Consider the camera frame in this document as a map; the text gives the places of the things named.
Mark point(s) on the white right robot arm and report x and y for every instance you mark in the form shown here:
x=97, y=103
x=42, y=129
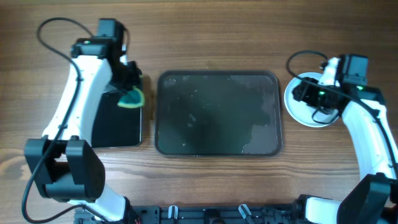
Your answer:
x=374, y=199

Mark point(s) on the green and yellow sponge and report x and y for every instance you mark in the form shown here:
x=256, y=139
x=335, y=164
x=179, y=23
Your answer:
x=132, y=99

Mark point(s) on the small black tray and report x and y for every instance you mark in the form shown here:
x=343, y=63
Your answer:
x=114, y=126

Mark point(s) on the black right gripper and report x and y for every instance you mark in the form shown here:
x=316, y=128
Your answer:
x=303, y=91

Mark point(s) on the white plate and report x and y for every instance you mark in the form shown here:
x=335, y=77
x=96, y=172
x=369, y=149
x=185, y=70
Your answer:
x=302, y=113

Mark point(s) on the large dark grey tray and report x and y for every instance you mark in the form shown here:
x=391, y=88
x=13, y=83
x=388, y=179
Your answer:
x=226, y=113

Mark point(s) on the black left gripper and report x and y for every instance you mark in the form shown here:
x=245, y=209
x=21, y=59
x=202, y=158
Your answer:
x=134, y=78

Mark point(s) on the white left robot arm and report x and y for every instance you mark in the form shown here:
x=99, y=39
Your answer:
x=62, y=162

